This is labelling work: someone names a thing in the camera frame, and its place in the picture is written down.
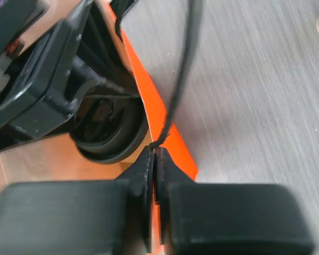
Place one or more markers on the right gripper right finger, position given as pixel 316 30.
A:
pixel 221 218

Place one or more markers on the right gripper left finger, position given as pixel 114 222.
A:
pixel 79 217

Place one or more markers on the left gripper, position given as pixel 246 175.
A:
pixel 48 63

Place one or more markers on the orange paper gift bag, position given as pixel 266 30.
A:
pixel 159 118

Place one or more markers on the black plastic cup lid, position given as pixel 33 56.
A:
pixel 108 129

